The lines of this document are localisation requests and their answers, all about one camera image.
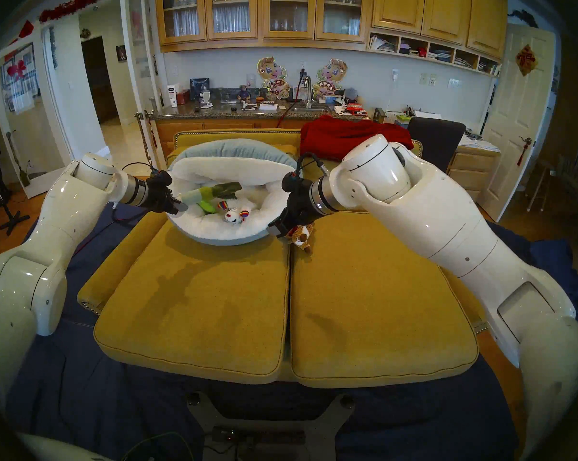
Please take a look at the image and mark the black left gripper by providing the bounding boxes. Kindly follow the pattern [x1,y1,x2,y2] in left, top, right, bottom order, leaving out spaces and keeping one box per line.
[147,176,189,215]

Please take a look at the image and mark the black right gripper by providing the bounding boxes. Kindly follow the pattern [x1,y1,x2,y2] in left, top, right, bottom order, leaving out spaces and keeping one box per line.
[267,184,314,238]

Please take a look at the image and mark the brown reindeer plush toy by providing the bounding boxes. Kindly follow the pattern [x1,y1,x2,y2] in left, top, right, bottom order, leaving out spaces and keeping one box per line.
[289,224,316,254]

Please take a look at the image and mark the green bottle plush toy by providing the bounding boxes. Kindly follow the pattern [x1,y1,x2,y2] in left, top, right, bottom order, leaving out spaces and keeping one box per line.
[181,182,242,206]

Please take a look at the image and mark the white fluffy plush toy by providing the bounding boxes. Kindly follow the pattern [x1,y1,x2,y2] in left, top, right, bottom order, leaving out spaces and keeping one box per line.
[217,201,251,225]

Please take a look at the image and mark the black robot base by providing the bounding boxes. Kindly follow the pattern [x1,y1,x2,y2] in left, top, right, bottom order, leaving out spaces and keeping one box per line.
[187,393,357,461]

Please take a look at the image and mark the white and blue dog bed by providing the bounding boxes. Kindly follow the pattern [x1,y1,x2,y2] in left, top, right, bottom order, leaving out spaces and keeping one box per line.
[164,138,301,246]

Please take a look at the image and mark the granite counter with wood base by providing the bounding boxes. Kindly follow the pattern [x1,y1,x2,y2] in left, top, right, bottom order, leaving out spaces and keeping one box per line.
[147,100,371,177]

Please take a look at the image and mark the yellow sofa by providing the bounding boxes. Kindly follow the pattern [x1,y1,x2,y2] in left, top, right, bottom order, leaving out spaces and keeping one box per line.
[77,129,489,388]

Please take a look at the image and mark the red blanket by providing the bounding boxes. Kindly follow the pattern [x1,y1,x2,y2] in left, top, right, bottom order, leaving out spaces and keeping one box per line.
[299,115,414,162]

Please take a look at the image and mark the white glass french door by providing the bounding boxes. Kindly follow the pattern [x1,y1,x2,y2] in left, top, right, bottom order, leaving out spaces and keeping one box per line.
[120,0,167,196]
[0,25,81,199]

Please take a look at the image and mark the dark upholstered chair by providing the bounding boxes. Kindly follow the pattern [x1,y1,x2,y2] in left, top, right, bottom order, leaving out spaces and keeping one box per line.
[406,118,467,172]

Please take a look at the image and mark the wooden drawer cabinet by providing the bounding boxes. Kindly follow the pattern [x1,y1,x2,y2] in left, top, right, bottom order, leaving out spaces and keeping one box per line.
[445,147,501,204]

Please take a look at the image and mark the blue floor cloth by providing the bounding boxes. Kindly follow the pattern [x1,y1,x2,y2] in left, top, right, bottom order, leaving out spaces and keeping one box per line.
[0,203,517,461]

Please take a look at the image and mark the stack of papers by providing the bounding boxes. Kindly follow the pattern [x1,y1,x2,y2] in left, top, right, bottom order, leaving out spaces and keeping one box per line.
[459,134,501,153]

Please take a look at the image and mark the red tinsel garland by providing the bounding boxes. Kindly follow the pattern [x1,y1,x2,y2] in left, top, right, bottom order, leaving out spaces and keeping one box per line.
[38,0,120,24]

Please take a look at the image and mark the white panel door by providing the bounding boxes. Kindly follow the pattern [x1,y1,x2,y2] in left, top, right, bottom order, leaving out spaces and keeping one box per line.
[476,23,557,223]

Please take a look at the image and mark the white leg stool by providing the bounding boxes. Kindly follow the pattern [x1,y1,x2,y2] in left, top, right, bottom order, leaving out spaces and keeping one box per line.
[526,160,556,213]

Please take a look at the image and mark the dark blue blanket heap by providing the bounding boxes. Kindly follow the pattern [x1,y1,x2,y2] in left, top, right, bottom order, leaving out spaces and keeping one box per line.
[490,222,578,331]

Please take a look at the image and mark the red diamond door ornament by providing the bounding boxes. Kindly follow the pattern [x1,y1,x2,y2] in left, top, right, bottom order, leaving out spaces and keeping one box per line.
[515,44,538,77]

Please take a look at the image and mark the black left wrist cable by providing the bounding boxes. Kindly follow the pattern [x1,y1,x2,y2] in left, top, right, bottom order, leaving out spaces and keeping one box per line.
[121,161,157,177]

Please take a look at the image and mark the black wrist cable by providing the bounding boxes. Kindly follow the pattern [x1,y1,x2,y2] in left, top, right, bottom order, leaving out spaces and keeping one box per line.
[121,161,157,177]
[295,152,329,178]

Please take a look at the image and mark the hanging door bell strap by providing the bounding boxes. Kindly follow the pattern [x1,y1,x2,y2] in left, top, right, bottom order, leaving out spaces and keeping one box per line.
[135,111,161,177]

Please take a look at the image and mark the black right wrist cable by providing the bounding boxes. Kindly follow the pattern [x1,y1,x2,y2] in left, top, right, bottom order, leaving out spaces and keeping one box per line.
[295,152,329,178]

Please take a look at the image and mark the cartoon child wall decoration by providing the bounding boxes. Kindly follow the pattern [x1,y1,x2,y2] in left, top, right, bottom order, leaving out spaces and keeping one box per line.
[313,59,348,100]
[257,57,291,100]

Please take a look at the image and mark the wooden wall cabinets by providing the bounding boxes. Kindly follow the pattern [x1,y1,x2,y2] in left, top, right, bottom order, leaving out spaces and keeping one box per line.
[154,0,509,76]

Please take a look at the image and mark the black wall decoration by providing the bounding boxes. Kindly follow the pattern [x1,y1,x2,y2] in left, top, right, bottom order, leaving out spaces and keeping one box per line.
[507,9,539,29]

